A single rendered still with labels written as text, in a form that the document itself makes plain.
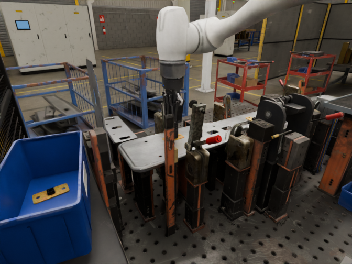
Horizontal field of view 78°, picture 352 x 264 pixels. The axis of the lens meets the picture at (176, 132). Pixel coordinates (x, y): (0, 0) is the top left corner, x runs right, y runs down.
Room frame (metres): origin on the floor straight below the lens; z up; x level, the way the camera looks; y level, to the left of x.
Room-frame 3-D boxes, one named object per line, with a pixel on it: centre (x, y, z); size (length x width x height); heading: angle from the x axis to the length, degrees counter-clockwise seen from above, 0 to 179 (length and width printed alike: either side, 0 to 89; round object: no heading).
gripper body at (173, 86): (0.76, 0.01, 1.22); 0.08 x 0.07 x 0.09; 30
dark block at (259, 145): (0.70, -0.31, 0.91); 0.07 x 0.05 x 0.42; 30
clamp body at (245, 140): (0.69, -0.24, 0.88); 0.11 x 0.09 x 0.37; 30
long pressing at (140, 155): (1.02, -0.40, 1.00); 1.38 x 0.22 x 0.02; 120
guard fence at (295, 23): (6.32, -3.21, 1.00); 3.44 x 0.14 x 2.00; 129
